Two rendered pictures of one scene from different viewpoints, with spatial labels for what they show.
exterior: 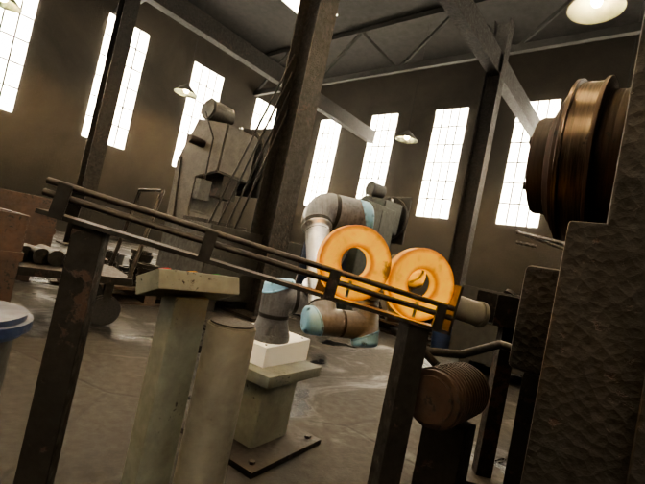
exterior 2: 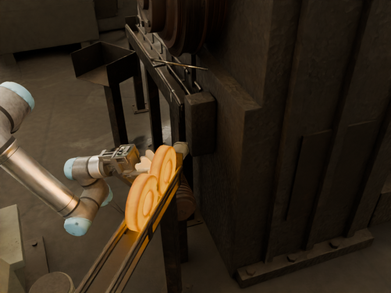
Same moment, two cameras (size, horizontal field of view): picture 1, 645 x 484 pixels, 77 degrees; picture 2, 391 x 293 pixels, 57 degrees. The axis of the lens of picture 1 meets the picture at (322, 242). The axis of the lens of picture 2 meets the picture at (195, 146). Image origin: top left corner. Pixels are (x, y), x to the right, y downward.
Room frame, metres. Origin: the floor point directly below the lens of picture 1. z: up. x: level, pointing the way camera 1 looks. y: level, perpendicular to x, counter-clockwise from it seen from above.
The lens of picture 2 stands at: (0.35, 0.44, 1.43)
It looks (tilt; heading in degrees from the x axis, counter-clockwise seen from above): 37 degrees down; 301
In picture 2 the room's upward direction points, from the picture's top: 1 degrees counter-clockwise
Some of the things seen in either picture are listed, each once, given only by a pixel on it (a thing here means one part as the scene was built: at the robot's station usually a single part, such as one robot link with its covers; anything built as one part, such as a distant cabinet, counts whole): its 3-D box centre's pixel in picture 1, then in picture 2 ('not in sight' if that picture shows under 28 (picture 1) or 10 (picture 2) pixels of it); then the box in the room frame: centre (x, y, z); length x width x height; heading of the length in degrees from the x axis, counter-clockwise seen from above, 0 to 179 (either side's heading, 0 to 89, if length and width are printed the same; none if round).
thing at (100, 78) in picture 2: (496, 383); (113, 113); (1.65, -0.81, 0.36); 0.26 x 0.20 x 0.72; 174
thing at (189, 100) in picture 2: (544, 321); (201, 124); (0.92, -0.54, 0.68); 0.11 x 0.08 x 0.24; 49
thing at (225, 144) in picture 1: (216, 190); not in sight; (6.40, 1.82, 1.42); 1.43 x 1.22 x 2.85; 54
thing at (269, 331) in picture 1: (272, 325); not in sight; (1.55, 0.13, 0.43); 0.15 x 0.15 x 0.10
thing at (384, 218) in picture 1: (357, 262); not in sight; (5.09, -0.48, 0.75); 0.70 x 0.48 x 1.50; 139
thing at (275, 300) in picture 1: (278, 295); not in sight; (1.55, 0.12, 0.54); 0.13 x 0.12 x 0.14; 110
